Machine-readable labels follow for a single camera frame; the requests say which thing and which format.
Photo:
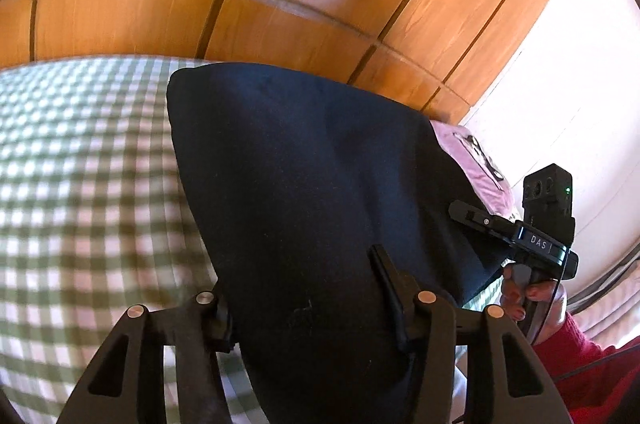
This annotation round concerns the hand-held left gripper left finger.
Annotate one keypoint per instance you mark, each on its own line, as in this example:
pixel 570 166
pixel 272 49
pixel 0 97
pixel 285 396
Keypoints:
pixel 220 318

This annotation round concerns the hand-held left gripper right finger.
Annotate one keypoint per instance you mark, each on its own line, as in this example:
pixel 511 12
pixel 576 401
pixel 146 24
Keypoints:
pixel 396 295

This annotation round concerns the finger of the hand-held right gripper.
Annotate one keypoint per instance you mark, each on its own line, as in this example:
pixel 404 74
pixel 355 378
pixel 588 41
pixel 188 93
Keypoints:
pixel 477 218

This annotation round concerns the black pants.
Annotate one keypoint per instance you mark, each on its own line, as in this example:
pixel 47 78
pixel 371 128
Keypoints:
pixel 310 184

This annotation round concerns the person's right forearm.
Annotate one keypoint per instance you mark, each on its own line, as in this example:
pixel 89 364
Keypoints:
pixel 585 374

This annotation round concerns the person's right hand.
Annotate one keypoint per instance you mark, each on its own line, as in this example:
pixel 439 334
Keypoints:
pixel 547 304

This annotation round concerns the pink garment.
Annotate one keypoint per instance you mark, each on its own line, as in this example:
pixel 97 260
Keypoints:
pixel 470 159

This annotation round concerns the light curtain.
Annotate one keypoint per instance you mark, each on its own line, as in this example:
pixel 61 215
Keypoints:
pixel 610 294

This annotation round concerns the green checkered bed sheet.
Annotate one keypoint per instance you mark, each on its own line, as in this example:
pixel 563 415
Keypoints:
pixel 85 184

